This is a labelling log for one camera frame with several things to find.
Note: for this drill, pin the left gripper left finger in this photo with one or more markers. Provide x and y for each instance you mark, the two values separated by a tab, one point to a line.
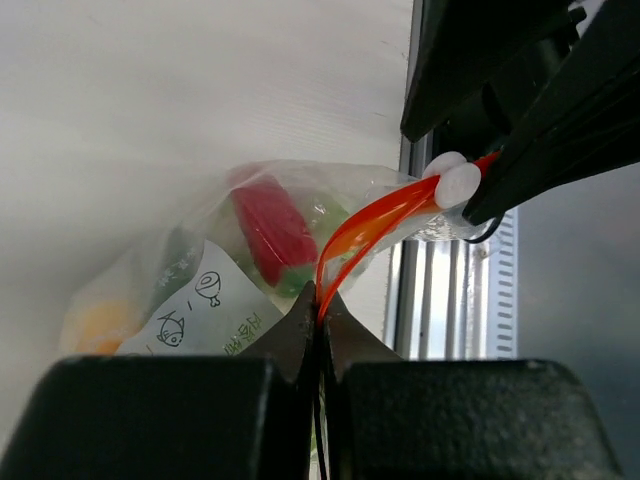
174	417

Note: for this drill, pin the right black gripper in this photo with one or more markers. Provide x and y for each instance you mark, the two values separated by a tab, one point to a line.
555	88

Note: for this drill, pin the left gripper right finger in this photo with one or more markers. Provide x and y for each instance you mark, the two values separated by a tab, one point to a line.
390	418

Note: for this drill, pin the yellow mango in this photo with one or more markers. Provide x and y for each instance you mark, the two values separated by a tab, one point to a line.
99	326

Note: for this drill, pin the clear zip top bag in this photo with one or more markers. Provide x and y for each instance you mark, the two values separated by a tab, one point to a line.
219	278

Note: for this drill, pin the red chili pepper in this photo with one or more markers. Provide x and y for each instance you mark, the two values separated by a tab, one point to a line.
275	231

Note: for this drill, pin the green cucumber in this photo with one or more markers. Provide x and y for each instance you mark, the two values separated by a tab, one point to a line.
179	262

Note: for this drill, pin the green lettuce piece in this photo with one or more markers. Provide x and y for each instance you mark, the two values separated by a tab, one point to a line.
323	215

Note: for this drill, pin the aluminium mounting rail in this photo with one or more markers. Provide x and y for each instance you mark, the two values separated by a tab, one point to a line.
437	307

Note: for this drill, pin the white slotted cable duct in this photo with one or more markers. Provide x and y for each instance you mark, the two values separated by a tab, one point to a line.
502	333

